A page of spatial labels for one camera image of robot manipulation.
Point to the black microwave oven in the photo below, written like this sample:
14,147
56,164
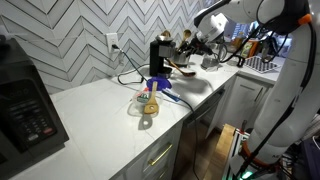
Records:
30,127

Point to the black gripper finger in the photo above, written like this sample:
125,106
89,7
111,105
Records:
186,53
185,46

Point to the blue toothpaste tube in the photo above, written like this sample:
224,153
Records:
175,98

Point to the steel utensil pot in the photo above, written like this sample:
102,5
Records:
180,60

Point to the glass pitcher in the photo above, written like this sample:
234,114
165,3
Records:
211,63

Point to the black coffee maker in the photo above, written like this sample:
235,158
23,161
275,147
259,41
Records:
160,48

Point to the slotted wooden spatula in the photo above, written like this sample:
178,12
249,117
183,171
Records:
152,106

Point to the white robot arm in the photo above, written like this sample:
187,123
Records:
295,97

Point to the white wall power outlet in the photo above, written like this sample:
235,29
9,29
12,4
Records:
112,39

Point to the patterned black white mat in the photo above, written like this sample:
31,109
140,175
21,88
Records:
255,63

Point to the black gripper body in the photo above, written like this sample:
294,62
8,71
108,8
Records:
200,46

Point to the small clear round container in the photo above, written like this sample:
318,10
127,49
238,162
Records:
138,102

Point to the long wooden spoon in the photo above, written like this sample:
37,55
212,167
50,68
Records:
186,74

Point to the wooden board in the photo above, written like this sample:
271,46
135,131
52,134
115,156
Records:
219,157

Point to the green orange box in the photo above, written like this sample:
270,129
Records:
249,48

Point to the gold drawer handle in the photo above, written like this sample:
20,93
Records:
158,157

